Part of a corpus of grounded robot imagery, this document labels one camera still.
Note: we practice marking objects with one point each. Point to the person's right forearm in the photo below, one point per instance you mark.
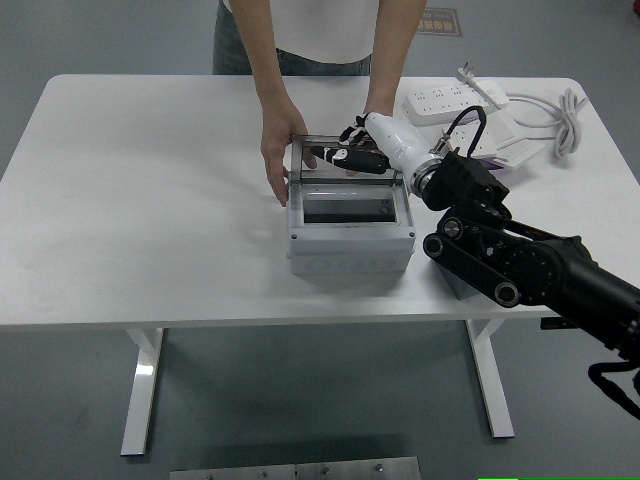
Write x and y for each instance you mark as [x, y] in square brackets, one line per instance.
[260, 55]

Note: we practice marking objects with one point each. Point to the person's right hand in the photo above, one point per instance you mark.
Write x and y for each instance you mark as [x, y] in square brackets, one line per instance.
[277, 142]

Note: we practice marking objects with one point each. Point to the white plug with prongs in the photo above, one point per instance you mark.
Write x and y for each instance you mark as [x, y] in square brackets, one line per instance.
[487, 91]

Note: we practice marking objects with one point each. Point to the grey metal plate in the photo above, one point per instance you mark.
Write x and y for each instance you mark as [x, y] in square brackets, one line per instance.
[295, 471]

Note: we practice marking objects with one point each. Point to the person's left hand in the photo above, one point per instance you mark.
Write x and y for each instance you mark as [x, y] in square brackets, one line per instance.
[380, 106]

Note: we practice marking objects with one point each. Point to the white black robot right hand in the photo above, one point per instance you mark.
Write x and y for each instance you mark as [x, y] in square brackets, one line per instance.
[395, 142]

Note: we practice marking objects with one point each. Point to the purple round disc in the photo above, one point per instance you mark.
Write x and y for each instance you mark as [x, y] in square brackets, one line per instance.
[502, 168]

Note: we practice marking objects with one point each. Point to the white table leg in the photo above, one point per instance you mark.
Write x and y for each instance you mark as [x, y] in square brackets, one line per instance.
[490, 380]
[140, 390]

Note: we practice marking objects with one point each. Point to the large white power strip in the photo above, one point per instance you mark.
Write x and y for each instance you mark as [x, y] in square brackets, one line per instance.
[435, 102]

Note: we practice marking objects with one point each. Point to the brown floor sign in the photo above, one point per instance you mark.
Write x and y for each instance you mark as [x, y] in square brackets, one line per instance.
[442, 22]

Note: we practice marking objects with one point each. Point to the grey plastic electrical box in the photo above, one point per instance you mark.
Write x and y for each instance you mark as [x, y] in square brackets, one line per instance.
[350, 245]

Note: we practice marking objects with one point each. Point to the person torso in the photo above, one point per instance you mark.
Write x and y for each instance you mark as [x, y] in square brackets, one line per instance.
[310, 30]

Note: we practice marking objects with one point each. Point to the small white socket panel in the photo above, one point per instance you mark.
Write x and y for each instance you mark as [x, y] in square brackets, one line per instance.
[500, 131]

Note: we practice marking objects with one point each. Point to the person's left forearm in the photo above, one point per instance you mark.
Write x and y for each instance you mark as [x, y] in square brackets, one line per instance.
[395, 50]

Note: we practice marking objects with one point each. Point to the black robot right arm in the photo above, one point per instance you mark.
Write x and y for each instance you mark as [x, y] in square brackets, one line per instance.
[540, 265]

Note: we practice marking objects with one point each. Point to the small black desk controller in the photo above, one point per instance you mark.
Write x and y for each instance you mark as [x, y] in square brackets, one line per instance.
[548, 324]

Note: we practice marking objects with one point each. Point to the grey block with round hole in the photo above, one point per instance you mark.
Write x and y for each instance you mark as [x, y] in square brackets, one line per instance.
[460, 289]

